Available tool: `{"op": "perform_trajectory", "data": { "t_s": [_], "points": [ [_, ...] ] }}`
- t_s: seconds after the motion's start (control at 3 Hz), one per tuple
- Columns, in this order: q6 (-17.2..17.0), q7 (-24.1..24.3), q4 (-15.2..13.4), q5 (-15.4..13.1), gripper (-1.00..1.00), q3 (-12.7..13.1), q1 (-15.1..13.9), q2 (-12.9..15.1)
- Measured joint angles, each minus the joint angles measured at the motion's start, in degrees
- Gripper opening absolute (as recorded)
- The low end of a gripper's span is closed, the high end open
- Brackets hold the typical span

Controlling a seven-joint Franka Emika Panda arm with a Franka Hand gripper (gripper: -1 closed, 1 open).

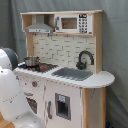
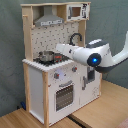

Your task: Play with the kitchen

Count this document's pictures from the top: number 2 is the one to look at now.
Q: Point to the small metal pot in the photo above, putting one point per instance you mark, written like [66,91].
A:
[46,56]

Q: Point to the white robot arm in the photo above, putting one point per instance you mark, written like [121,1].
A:
[96,54]

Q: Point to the wooden toy kitchen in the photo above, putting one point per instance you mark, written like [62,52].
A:
[40,84]

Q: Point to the red oven knob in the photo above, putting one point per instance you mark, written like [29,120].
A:
[56,75]
[74,69]

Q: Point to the black stovetop red burners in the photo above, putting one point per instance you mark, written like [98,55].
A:
[58,58]

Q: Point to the black toy faucet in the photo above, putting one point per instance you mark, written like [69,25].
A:
[75,36]

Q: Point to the grey ice dispenser panel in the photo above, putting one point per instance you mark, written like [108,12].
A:
[90,74]

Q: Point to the toy oven door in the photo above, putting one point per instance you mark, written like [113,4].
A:
[64,97]

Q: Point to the grey range hood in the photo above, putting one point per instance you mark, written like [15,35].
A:
[48,18]

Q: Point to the toy microwave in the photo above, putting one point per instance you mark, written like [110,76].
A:
[78,11]

